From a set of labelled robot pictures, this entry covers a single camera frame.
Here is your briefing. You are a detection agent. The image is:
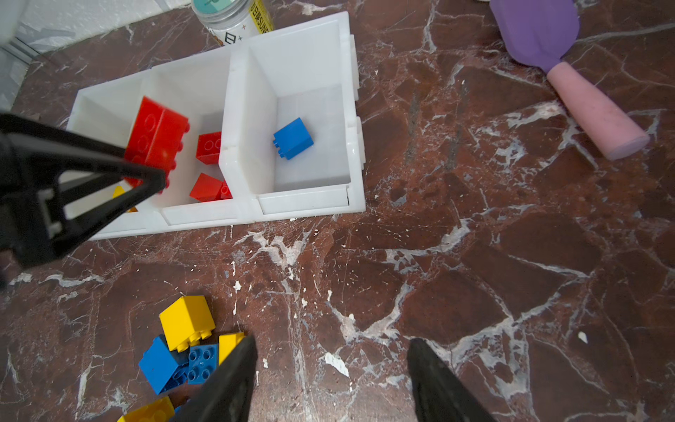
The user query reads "small blue lego plate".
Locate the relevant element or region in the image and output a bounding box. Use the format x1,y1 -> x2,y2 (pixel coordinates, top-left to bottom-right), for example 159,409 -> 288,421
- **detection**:
187,345 -> 219,385

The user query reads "yellow lego centre pile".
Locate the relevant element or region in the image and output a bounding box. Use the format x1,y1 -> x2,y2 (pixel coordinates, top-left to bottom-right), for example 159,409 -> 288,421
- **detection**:
159,295 -> 216,353

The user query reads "blue lego brick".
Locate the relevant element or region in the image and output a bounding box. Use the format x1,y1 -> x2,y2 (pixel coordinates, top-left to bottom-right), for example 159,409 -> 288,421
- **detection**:
274,118 -> 314,160

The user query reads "small labelled tin can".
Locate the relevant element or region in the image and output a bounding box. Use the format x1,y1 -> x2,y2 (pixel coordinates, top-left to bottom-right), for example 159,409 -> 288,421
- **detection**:
191,0 -> 274,46

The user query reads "blue lego centre pile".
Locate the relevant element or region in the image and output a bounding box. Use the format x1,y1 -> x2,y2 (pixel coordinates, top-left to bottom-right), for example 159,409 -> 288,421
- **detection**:
139,335 -> 189,395

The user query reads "large yellow lego brick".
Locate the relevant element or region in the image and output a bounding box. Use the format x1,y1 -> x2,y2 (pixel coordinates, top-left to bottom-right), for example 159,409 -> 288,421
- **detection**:
112,186 -> 137,213

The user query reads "small yellow lego brick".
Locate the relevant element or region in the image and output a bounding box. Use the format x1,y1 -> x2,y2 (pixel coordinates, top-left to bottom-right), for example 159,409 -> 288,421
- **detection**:
118,397 -> 175,422

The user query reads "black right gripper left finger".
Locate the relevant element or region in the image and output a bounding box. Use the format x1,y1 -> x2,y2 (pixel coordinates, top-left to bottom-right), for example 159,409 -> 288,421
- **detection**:
170,335 -> 258,422

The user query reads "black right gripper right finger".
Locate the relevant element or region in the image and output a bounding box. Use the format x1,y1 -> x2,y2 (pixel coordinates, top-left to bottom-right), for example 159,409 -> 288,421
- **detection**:
407,338 -> 496,422

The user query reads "purple and pink scoop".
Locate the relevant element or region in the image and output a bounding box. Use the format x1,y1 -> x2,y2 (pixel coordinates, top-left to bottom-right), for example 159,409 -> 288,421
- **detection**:
490,0 -> 650,160

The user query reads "long red lego brick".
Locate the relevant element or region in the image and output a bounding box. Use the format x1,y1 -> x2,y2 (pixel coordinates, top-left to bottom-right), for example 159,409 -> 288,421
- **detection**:
124,97 -> 190,186

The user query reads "white three-compartment bin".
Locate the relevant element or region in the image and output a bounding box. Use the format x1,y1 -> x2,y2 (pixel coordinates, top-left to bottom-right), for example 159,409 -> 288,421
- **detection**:
68,12 -> 366,239

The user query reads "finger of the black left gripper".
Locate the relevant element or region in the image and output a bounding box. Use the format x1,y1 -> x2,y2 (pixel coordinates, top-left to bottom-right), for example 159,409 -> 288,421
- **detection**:
1,114 -> 166,268

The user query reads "small yellow lego right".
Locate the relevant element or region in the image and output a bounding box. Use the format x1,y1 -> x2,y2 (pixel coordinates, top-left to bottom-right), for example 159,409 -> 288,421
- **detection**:
218,332 -> 246,364

